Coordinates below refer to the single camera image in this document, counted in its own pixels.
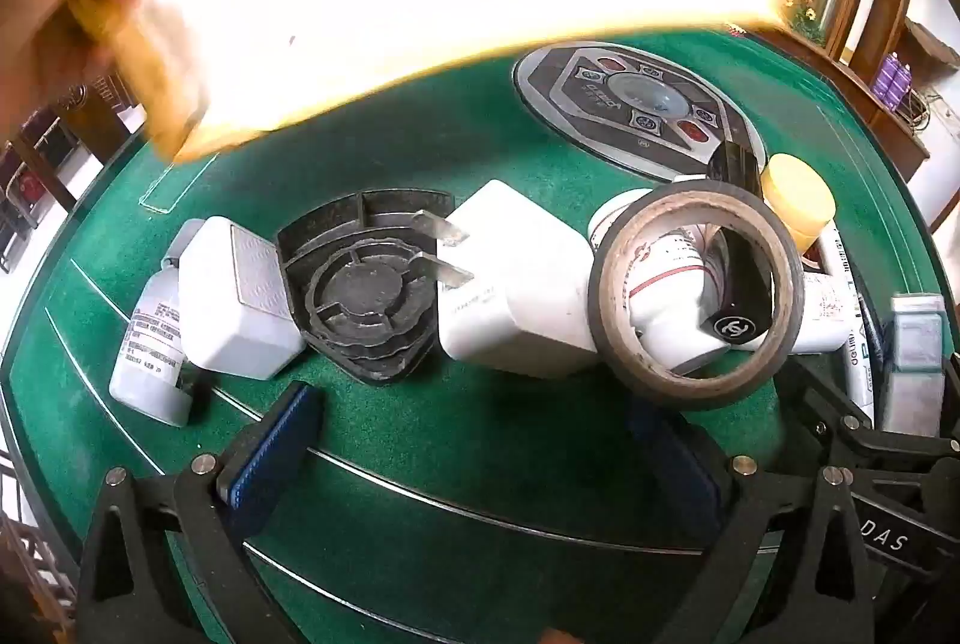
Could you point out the blue and white medicine box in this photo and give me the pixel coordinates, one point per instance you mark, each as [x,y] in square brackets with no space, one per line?
[911,359]

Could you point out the white bottle with grey cap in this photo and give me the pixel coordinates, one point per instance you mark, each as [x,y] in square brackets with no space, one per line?
[150,352]

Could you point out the white plug charger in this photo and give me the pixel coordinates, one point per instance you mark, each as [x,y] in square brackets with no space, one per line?
[517,292]

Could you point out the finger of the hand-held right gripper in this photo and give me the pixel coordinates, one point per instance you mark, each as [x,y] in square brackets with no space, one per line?
[952,397]
[814,412]

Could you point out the pack of purple bottles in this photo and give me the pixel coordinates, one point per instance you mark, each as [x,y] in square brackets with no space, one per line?
[892,76]

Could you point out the white pill bottle red label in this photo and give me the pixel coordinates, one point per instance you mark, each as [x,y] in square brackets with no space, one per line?
[667,277]

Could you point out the yellow capped jar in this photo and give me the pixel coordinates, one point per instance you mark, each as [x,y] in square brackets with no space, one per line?
[799,194]

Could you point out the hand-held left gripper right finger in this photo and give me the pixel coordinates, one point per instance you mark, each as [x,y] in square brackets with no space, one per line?
[679,464]

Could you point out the black tape roll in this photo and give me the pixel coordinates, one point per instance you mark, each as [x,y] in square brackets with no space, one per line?
[604,292]

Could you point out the dark wooden chair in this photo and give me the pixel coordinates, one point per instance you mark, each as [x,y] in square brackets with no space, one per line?
[37,164]

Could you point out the black lipstick tube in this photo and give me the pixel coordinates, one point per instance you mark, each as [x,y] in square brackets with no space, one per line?
[739,322]

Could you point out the grey table control panel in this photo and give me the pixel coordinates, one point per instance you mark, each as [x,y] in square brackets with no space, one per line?
[637,97]

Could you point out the white and grey power adapter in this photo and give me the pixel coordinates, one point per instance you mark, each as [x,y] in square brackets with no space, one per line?
[225,314]

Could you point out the black ribbed plastic part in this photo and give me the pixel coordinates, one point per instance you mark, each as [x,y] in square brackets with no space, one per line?
[360,299]

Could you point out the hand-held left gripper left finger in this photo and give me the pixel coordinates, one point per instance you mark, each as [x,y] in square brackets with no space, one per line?
[270,456]

